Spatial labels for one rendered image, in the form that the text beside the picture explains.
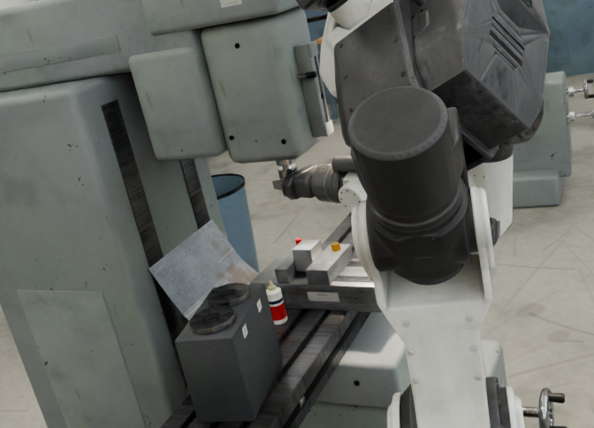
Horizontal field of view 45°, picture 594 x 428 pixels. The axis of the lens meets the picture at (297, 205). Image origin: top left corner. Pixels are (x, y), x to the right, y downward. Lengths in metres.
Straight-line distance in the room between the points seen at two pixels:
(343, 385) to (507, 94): 0.92
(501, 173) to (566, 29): 6.73
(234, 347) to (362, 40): 0.61
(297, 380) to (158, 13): 0.84
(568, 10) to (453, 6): 7.03
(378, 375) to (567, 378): 1.47
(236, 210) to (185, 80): 2.37
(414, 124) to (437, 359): 0.38
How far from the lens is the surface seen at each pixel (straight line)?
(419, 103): 0.82
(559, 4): 8.04
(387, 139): 0.79
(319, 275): 1.72
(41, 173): 1.84
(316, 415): 1.83
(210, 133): 1.64
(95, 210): 1.77
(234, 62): 1.58
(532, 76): 1.10
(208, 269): 1.98
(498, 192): 1.39
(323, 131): 1.62
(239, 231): 4.00
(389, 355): 1.69
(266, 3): 1.50
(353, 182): 1.53
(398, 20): 1.05
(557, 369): 3.10
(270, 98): 1.56
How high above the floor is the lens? 1.73
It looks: 19 degrees down
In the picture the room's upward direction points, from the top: 12 degrees counter-clockwise
